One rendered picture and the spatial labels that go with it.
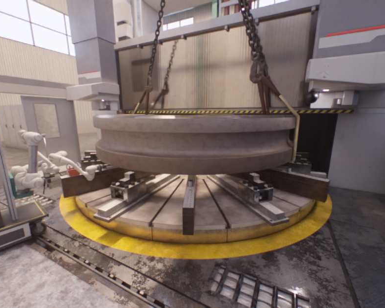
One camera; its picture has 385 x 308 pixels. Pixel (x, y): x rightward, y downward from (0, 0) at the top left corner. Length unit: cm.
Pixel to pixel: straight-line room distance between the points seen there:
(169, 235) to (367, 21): 429
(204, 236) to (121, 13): 762
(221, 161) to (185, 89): 378
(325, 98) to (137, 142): 368
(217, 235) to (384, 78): 312
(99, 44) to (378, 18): 613
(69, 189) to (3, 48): 1496
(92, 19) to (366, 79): 644
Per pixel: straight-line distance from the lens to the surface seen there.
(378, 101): 474
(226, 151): 308
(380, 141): 583
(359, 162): 582
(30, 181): 328
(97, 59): 670
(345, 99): 444
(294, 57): 560
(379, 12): 434
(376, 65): 374
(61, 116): 720
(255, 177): 313
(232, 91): 569
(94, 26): 689
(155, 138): 312
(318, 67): 363
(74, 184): 406
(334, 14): 428
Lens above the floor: 180
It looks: 12 degrees down
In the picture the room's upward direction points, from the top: straight up
